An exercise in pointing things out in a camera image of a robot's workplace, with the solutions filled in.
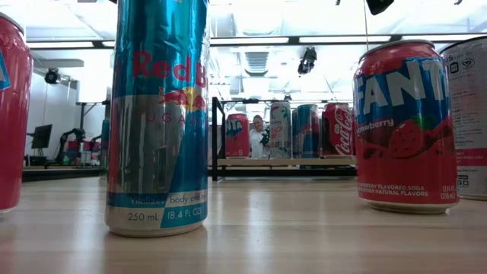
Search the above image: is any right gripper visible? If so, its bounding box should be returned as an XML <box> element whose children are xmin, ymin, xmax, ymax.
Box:
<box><xmin>334</xmin><ymin>0</ymin><xmax>395</xmax><ymax>16</ymax></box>

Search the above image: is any red Coca-Cola can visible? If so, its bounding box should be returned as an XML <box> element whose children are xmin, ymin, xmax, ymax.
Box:
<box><xmin>320</xmin><ymin>102</ymin><xmax>356</xmax><ymax>158</ymax></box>

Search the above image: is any white Celsius peach can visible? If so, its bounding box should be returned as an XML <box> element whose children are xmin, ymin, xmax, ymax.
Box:
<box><xmin>439</xmin><ymin>36</ymin><xmax>487</xmax><ymax>202</ymax></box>
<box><xmin>269</xmin><ymin>100</ymin><xmax>293</xmax><ymax>160</ymax></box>

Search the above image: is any red Fanta strawberry can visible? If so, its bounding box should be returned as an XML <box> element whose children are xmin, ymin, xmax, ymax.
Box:
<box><xmin>352</xmin><ymin>39</ymin><xmax>460</xmax><ymax>215</ymax></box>
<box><xmin>225</xmin><ymin>113</ymin><xmax>251</xmax><ymax>159</ymax></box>
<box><xmin>0</xmin><ymin>11</ymin><xmax>34</xmax><ymax>214</ymax></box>

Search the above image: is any ceiling air vent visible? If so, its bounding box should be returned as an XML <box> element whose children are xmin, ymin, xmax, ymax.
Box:
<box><xmin>244</xmin><ymin>51</ymin><xmax>269</xmax><ymax>77</ymax></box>

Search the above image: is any person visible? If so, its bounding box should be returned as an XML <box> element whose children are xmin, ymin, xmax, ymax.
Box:
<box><xmin>249</xmin><ymin>114</ymin><xmax>272</xmax><ymax>160</ymax></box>

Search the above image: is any small black monitor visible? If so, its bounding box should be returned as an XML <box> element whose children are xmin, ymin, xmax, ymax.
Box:
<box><xmin>30</xmin><ymin>123</ymin><xmax>53</xmax><ymax>150</ymax></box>

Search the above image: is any black overhead camera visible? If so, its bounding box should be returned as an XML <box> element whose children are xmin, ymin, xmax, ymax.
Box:
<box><xmin>297</xmin><ymin>46</ymin><xmax>318</xmax><ymax>75</ymax></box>

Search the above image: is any black metal shelf frame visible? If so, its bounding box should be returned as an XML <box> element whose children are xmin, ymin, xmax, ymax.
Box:
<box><xmin>211</xmin><ymin>96</ymin><xmax>358</xmax><ymax>182</ymax></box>

